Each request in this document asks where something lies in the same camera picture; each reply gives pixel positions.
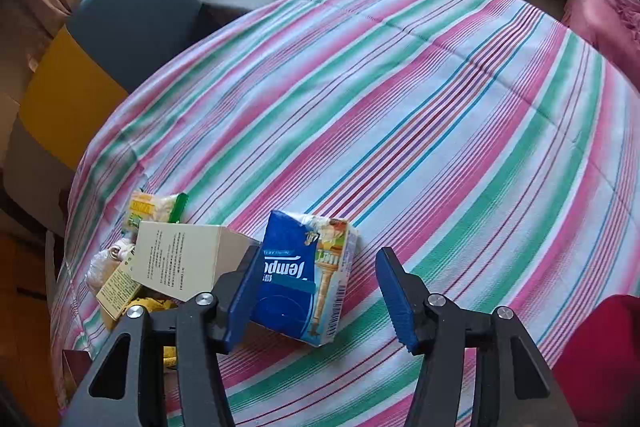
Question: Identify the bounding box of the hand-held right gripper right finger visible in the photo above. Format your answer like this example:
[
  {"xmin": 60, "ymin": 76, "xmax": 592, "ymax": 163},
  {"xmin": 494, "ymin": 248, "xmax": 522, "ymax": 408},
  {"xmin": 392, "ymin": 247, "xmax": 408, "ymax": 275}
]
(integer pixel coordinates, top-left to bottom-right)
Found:
[{"xmin": 375, "ymin": 246, "xmax": 577, "ymax": 427}]

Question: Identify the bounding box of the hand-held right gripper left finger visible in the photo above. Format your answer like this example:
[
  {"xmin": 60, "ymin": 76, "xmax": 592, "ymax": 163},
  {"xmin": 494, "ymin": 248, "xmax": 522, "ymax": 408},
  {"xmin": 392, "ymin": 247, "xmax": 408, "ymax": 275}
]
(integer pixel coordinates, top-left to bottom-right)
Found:
[{"xmin": 60, "ymin": 245, "xmax": 264, "ymax": 427}]

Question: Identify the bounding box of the blue tissue pack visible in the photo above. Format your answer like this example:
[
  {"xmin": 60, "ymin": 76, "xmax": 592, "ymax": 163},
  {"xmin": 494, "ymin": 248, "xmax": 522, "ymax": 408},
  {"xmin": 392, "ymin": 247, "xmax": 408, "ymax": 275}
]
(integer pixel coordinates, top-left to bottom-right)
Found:
[{"xmin": 250, "ymin": 210, "xmax": 360, "ymax": 348}]

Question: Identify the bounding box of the beige cardboard box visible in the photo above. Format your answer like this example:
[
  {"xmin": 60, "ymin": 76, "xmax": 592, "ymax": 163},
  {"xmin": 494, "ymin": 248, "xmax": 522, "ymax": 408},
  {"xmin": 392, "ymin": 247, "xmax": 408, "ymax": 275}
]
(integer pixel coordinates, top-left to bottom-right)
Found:
[{"xmin": 121, "ymin": 221, "xmax": 262, "ymax": 303}]

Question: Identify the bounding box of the yellow plush toy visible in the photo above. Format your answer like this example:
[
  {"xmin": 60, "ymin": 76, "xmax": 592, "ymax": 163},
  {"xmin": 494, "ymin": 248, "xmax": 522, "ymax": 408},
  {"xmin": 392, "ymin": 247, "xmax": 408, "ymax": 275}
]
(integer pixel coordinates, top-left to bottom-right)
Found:
[{"xmin": 102, "ymin": 297, "xmax": 181, "ymax": 370}]

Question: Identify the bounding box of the small yellow green box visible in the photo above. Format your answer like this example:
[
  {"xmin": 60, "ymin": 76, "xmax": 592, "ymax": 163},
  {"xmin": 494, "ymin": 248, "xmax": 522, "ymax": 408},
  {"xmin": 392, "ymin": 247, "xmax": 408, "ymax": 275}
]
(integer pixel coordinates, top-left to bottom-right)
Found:
[{"xmin": 96, "ymin": 257, "xmax": 143, "ymax": 320}]

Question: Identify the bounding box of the green yellow snack packet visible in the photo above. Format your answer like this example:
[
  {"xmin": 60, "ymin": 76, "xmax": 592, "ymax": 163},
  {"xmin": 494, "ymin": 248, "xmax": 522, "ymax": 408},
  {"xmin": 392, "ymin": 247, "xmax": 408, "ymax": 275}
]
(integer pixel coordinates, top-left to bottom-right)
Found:
[{"xmin": 123, "ymin": 189, "xmax": 188, "ymax": 235}]

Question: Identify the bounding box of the white yarn bundle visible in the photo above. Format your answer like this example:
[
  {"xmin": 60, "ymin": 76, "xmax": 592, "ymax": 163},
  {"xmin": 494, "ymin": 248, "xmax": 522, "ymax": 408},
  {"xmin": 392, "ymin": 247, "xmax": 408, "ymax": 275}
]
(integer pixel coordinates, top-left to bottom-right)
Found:
[{"xmin": 85, "ymin": 242, "xmax": 136, "ymax": 295}]

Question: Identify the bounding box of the striped bed sheet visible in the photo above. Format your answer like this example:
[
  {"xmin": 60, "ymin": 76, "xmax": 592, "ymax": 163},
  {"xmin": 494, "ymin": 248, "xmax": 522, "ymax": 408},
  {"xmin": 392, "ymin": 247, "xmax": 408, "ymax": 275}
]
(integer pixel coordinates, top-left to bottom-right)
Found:
[{"xmin": 50, "ymin": 0, "xmax": 640, "ymax": 427}]

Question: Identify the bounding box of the red cloth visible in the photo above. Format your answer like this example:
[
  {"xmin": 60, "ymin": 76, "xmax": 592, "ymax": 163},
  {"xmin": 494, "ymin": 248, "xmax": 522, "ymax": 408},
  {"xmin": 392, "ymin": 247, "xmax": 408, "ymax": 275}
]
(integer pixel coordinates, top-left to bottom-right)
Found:
[{"xmin": 552, "ymin": 294, "xmax": 640, "ymax": 427}]

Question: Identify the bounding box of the colour block padded headboard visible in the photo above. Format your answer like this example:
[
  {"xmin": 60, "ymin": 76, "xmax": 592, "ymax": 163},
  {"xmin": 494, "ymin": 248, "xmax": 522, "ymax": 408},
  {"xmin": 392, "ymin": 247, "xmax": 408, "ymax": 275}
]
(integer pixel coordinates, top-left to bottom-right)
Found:
[{"xmin": 0, "ymin": 0, "xmax": 221, "ymax": 238}]

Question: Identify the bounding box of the pink quilt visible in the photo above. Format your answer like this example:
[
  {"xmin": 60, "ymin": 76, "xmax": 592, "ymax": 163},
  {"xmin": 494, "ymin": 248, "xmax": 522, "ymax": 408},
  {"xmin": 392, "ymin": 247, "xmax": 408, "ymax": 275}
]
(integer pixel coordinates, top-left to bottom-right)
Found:
[{"xmin": 560, "ymin": 0, "xmax": 640, "ymax": 98}]

